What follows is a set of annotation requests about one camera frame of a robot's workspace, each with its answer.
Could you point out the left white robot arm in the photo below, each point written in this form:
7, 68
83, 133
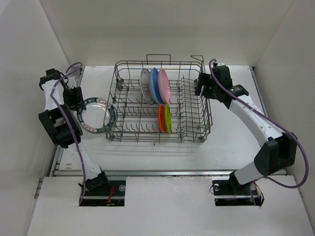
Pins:
52, 121

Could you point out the green plate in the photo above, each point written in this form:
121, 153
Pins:
167, 119

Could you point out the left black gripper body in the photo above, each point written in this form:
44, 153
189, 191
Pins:
72, 97

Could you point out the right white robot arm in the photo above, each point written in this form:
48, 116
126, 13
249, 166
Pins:
277, 148

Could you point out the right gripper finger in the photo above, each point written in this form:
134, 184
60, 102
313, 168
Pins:
208, 91
201, 81

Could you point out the blue plate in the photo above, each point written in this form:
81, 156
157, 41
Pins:
153, 83

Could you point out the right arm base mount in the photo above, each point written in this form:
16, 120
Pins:
226, 194

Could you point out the grey wire dish rack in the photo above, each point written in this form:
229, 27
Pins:
137, 120

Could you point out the white plate floral pattern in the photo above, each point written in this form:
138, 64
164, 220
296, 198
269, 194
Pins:
145, 87

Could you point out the front aluminium rail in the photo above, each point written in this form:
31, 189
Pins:
155, 173

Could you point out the orange plate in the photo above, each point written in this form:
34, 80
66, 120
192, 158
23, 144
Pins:
161, 120

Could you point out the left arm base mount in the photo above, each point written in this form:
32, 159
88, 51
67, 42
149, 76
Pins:
103, 192

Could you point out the pink plate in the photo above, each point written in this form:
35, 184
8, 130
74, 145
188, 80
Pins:
164, 87

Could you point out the white plate teal rim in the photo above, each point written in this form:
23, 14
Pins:
98, 117

